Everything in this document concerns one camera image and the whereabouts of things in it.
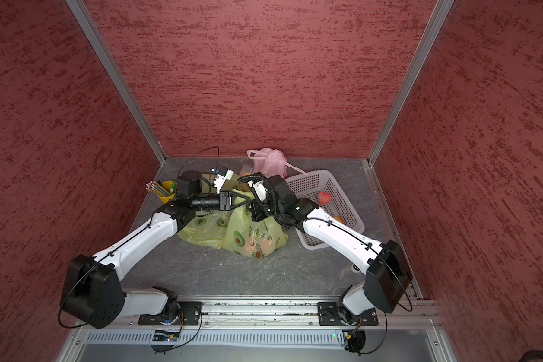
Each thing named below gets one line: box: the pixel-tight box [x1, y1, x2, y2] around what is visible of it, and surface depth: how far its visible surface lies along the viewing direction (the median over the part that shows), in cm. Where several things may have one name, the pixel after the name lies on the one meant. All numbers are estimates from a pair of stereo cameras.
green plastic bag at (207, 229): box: [177, 202, 236, 249], surface depth 94 cm
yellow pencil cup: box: [145, 180, 178, 205], surface depth 94 cm
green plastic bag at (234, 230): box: [201, 190, 289, 261], surface depth 79 cm
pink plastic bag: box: [247, 147, 308, 179], surface depth 102 cm
